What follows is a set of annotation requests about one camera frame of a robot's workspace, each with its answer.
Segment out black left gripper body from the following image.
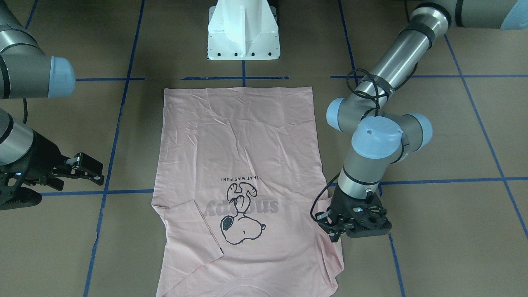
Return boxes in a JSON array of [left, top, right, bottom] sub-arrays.
[[326, 186, 383, 234]]

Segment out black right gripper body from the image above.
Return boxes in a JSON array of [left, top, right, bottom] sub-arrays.
[[12, 132, 73, 190]]

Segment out pink printed t-shirt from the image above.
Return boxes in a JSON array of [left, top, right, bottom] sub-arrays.
[[151, 87, 344, 297]]

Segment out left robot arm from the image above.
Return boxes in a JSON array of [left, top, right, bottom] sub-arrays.
[[388, 16, 527, 237]]

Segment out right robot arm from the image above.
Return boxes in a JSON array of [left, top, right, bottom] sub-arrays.
[[0, 1, 104, 191]]

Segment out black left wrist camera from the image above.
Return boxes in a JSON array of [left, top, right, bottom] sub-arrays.
[[346, 206, 392, 238]]

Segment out white central mounting post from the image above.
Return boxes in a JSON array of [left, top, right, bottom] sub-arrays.
[[206, 0, 281, 61]]

